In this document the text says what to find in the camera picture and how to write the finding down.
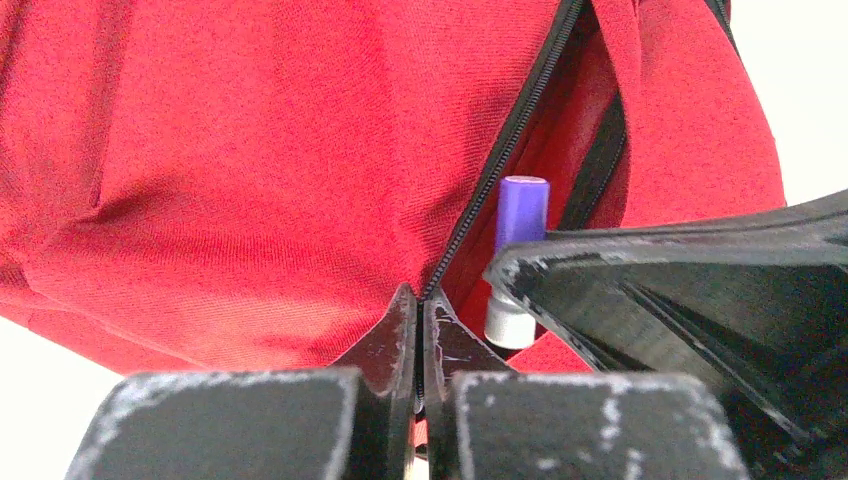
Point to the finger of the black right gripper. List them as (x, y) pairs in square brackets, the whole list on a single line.
[(754, 306)]

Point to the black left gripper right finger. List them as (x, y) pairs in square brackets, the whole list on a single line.
[(487, 421)]

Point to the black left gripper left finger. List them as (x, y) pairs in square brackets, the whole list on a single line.
[(351, 420)]

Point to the red student backpack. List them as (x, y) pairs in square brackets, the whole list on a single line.
[(238, 185)]

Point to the purple capped small tube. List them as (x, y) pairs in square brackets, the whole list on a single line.
[(521, 217)]

